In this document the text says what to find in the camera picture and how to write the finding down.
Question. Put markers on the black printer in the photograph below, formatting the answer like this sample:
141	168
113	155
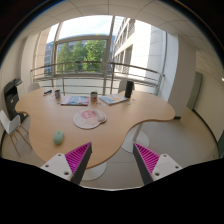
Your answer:
12	93

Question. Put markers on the black cylindrical speaker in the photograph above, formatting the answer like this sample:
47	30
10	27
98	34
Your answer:
129	88

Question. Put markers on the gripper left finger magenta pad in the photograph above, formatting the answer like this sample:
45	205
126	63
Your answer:
70	166

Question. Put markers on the metal balcony railing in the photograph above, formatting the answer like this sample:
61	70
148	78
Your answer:
82	77

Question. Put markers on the wooden curved table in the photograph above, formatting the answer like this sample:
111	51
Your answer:
52	129

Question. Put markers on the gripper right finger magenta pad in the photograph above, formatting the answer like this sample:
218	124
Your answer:
153	166

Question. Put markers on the red blue magazine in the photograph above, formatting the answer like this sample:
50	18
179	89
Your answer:
75	101

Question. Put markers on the white chair behind table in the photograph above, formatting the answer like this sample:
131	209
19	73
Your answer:
33	87

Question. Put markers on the white chair wooden legs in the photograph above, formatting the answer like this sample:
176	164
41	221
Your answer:
13	126

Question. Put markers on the mint green computer mouse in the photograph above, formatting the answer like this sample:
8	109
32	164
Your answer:
58	137

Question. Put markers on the round pink mouse pad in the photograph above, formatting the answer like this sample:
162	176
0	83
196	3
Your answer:
89	119

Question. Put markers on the grey mug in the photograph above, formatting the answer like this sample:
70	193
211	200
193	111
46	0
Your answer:
57	95

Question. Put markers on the light blue book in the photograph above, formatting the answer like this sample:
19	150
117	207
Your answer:
113	99

